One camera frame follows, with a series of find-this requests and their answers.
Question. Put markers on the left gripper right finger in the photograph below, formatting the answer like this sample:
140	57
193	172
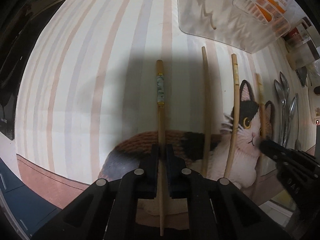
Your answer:
175	179

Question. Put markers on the striped cat table mat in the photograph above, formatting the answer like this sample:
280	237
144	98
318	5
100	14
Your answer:
87	103

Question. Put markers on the clear plastic organizer tray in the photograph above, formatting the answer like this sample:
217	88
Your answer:
238	23

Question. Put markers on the steel spoon upper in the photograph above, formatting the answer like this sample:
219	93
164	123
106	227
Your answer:
286	87

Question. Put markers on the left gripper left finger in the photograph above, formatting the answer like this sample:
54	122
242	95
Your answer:
148	182

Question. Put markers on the black induction stove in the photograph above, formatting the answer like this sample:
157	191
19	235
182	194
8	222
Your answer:
14	66

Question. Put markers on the steel spoon pointed bowl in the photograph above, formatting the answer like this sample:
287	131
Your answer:
291	114

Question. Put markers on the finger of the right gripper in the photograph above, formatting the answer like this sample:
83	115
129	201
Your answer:
279	154

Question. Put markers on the white rice cooker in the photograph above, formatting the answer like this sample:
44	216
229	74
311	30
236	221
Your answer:
314	103

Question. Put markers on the pale banded bamboo chopstick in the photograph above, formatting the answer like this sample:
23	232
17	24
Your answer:
236	113

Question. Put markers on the orange white carton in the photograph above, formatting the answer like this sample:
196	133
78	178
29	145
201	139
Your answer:
273	6

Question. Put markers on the plastic cup with lid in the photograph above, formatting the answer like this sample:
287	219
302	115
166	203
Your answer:
303	55

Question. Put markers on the large steel spoon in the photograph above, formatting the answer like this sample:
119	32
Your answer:
282	99

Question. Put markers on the plain bamboo chopstick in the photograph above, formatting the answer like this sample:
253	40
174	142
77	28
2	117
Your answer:
207	113

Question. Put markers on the black packet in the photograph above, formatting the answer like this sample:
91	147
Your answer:
302	74

